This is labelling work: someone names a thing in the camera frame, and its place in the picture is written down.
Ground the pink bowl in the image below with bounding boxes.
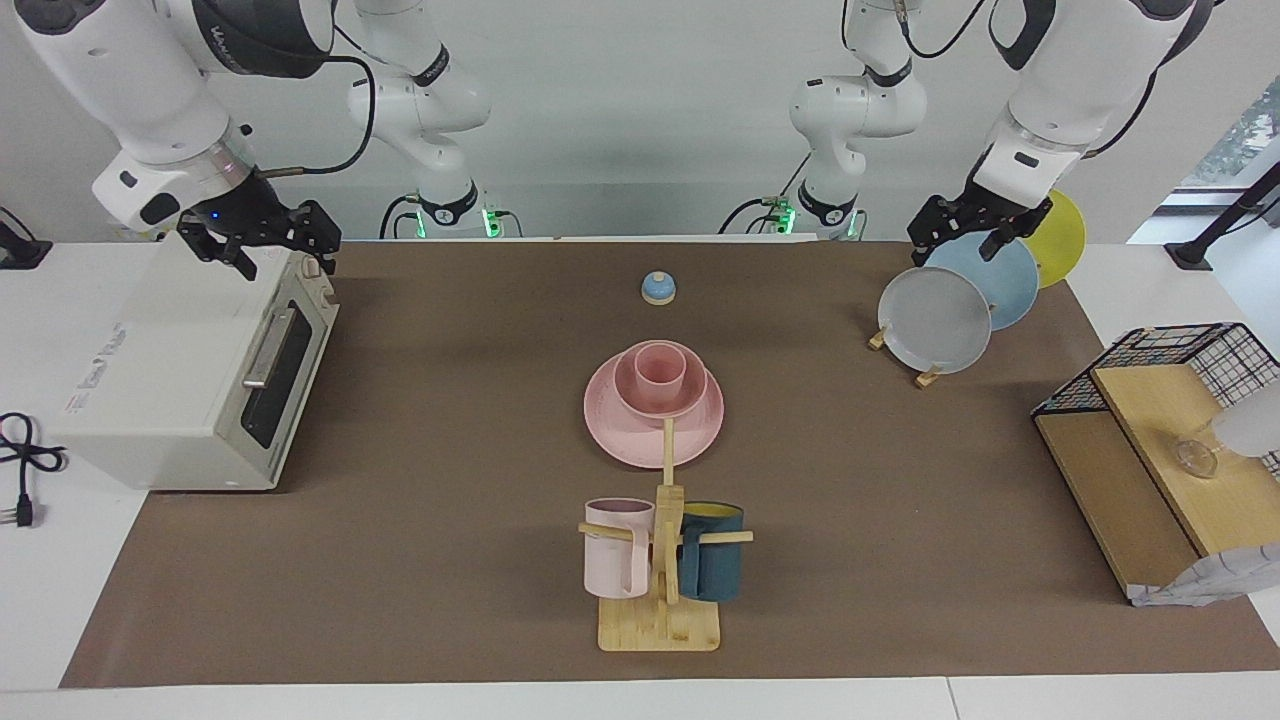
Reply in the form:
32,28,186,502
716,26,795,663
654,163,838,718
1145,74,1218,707
611,340,709,421

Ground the pink cup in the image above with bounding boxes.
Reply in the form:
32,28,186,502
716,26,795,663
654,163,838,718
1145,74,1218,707
634,342,688,409

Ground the light blue plate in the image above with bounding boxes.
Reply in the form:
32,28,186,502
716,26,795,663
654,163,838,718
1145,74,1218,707
925,233,1041,331

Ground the grey plate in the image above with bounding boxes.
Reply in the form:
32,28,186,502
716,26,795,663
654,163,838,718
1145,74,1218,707
878,267,993,375

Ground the yellow plate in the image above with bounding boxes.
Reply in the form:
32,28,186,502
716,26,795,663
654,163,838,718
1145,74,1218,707
1030,188,1087,289

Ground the white toaster oven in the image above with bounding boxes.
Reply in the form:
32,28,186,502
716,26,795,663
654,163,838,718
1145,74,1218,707
48,228,341,493

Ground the wooden plate rack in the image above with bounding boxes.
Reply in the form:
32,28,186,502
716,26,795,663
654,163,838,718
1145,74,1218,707
868,322,943,389

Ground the black clamp base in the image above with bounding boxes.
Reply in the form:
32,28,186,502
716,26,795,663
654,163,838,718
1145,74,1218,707
0,207,53,269

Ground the window with outdoor view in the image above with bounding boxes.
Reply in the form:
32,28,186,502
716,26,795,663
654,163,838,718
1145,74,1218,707
1130,75,1280,246

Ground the wooden two-tier shelf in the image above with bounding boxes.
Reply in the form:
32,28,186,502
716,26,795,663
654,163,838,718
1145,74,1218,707
1033,362,1280,604

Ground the clear glass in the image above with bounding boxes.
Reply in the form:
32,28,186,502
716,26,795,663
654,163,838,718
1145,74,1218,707
1175,435,1221,479

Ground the brown table mat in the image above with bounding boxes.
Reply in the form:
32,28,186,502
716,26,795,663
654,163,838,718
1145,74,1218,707
58,240,1280,689

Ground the translucent white plastic object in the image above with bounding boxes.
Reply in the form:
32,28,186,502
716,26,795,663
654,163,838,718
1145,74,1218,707
1210,383,1280,459

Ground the pink plate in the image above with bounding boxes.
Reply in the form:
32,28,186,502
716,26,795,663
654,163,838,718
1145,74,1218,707
584,352,725,469

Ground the dark teal mug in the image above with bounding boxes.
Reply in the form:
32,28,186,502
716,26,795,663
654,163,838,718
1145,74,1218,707
678,502,745,603

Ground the patterned white cloth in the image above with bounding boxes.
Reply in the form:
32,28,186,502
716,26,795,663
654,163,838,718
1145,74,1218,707
1130,545,1280,608

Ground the pale pink mug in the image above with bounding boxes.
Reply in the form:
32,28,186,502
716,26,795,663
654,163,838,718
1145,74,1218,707
584,498,656,600

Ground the wooden mug tree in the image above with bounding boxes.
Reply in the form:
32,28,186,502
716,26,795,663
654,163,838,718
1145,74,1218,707
578,418,754,653

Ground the black right base cable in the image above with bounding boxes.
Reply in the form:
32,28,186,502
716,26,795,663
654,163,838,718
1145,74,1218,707
378,193,426,241

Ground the black base cable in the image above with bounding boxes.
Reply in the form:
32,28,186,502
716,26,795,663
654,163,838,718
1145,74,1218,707
378,193,426,241
718,150,813,237

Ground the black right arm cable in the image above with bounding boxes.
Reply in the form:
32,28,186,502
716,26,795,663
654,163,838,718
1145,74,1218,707
255,55,378,178

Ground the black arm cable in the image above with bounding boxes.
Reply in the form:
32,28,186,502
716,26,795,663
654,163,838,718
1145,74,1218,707
255,55,378,178
895,0,993,61

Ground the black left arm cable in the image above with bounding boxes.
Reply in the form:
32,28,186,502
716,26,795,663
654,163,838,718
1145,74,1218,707
895,0,993,61

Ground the black wire basket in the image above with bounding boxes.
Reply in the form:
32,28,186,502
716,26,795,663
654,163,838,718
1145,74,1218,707
1030,322,1280,481

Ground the black left base cable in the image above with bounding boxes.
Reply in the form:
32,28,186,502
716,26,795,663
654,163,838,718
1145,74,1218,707
718,150,813,237

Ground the black power cable with plug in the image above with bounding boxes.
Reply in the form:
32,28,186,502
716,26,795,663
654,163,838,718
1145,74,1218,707
0,412,69,529

